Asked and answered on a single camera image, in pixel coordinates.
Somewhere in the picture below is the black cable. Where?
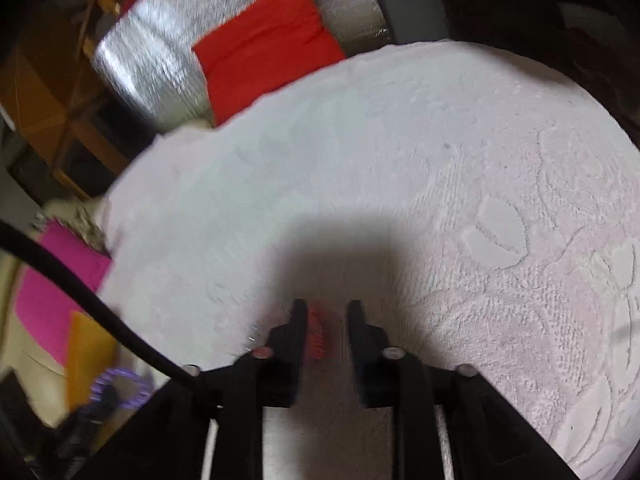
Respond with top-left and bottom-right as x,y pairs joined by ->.
0,220 -> 221,411

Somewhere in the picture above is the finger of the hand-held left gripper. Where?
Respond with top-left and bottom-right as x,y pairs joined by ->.
45,390 -> 121,461

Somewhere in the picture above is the beige patterned cloth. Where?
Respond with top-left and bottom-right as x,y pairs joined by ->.
35,202 -> 108,252

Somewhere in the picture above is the red bead bracelet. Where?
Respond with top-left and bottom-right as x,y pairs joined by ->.
306,305 -> 332,361

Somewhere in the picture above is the silver foil mat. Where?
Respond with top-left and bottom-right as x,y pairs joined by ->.
95,0 -> 391,133

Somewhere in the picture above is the red cushion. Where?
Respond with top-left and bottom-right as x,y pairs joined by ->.
191,0 -> 347,127

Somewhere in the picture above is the yellow wooden chair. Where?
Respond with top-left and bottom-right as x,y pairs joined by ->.
0,0 -> 132,411

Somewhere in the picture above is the white terry towel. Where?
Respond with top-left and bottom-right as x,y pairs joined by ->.
97,40 -> 640,480

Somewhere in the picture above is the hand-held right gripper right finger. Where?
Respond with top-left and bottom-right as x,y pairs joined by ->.
347,299 -> 576,480

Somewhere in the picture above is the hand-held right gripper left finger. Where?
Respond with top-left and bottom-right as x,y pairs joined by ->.
184,299 -> 308,480

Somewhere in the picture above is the purple bead bracelet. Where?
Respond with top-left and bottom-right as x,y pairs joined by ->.
90,367 -> 151,411

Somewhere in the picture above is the magenta cushion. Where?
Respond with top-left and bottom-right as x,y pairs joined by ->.
15,220 -> 112,367

